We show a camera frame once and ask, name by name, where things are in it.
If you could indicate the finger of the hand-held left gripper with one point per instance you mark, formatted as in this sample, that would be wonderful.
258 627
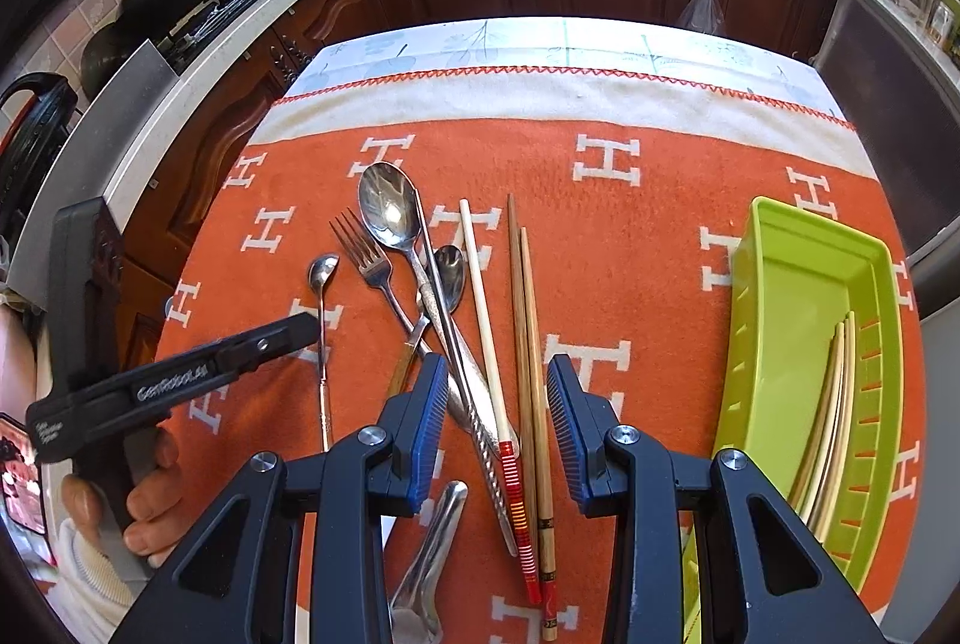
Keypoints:
270 344

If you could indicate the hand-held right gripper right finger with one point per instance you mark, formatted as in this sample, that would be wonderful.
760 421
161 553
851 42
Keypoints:
570 434

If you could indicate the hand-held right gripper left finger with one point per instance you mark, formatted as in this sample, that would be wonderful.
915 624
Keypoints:
424 434

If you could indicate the brown wooden chopstick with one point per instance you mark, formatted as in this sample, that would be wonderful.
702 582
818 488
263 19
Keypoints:
516 284
541 464

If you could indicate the cream red-striped chopstick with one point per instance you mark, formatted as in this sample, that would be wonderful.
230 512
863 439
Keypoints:
819 419
517 501
843 419
835 419
827 419

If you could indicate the steel chopstick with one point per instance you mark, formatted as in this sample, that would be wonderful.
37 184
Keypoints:
448 344

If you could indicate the steel soup spoon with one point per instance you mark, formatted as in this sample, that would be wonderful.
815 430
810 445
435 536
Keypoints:
431 539

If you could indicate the steel fork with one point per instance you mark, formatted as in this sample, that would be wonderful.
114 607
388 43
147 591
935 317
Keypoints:
373 269

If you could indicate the large embossed steel spoon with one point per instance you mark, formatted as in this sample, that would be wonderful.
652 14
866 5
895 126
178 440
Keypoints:
386 202

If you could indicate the green plastic utensil tray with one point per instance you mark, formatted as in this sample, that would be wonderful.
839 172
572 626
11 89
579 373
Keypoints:
795 284

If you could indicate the person's left forearm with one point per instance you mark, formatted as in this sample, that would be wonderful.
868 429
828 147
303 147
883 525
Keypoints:
90 576

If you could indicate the person's left hand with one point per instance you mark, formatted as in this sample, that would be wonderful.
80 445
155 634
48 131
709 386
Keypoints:
154 516

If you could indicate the stainless splash panel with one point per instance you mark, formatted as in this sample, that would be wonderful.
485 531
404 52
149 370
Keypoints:
105 164

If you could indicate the black pressure cooker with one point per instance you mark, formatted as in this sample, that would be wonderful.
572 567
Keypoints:
30 149

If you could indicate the orange printed blanket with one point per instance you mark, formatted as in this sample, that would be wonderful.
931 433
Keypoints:
637 277

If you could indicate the smartphone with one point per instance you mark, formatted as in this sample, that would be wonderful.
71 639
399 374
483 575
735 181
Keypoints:
19 479

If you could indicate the black pot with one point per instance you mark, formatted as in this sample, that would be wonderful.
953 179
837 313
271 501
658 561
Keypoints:
109 59

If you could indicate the gas stove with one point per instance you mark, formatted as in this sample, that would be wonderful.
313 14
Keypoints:
225 14

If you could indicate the hanging plastic bag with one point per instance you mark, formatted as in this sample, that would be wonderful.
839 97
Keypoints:
701 11

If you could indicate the stainless dishwasher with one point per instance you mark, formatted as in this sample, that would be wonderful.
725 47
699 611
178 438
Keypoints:
892 127

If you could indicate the seasoning jar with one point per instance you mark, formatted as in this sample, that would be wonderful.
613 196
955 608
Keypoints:
941 14

